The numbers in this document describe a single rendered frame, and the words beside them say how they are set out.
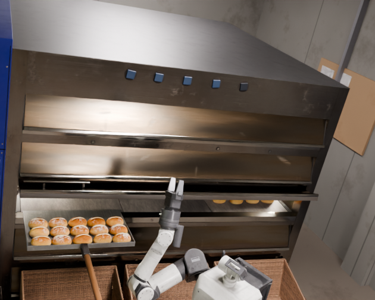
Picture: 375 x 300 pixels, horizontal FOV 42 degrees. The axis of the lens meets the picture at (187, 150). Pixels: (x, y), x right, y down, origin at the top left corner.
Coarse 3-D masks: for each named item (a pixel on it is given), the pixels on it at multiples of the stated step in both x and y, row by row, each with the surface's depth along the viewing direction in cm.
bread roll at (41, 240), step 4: (36, 236) 241; (40, 236) 241; (44, 236) 242; (32, 240) 240; (36, 240) 239; (40, 240) 240; (44, 240) 240; (48, 240) 242; (32, 244) 240; (36, 244) 239; (40, 244) 240; (44, 244) 240; (48, 244) 242
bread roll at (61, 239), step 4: (56, 236) 245; (60, 236) 244; (64, 236) 245; (68, 236) 247; (52, 240) 244; (56, 240) 243; (60, 240) 244; (64, 240) 244; (68, 240) 246; (52, 244) 245; (56, 244) 244; (60, 244) 244; (64, 244) 244
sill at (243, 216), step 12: (132, 216) 286; (144, 216) 288; (156, 216) 291; (180, 216) 297; (192, 216) 300; (204, 216) 303; (216, 216) 306; (228, 216) 309; (240, 216) 312; (252, 216) 316; (264, 216) 319; (276, 216) 322; (288, 216) 326
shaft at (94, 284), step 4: (84, 256) 239; (88, 256) 238; (88, 260) 236; (88, 264) 233; (88, 268) 231; (92, 268) 231; (88, 272) 229; (92, 272) 228; (92, 276) 226; (92, 280) 223; (96, 280) 224; (92, 284) 222; (96, 284) 222; (92, 288) 220; (96, 288) 219; (96, 292) 216; (96, 296) 214; (100, 296) 215
